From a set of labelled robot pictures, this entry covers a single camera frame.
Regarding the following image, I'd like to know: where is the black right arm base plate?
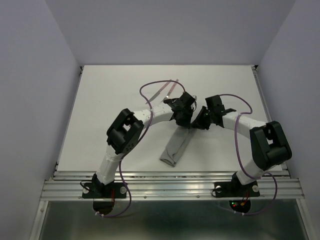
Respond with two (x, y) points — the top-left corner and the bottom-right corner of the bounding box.
(211, 181), (260, 199)

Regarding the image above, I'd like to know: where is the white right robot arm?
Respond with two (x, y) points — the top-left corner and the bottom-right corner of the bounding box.
(191, 94), (292, 195)

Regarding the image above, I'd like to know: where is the pink handled fork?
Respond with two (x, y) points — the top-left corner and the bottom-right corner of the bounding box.
(162, 79), (179, 102)

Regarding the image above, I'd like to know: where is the aluminium mounting rail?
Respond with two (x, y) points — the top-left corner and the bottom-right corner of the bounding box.
(40, 170), (305, 201)

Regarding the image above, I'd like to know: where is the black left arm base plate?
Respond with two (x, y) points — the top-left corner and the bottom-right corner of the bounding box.
(80, 181), (127, 200)

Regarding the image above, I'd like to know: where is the grey cloth napkin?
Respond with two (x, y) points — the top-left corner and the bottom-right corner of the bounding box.
(159, 126), (196, 168)

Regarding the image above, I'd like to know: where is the pink handled knife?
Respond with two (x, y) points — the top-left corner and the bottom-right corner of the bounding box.
(149, 81), (171, 102)

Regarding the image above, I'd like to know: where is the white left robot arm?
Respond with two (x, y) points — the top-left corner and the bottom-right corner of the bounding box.
(92, 92), (197, 197)

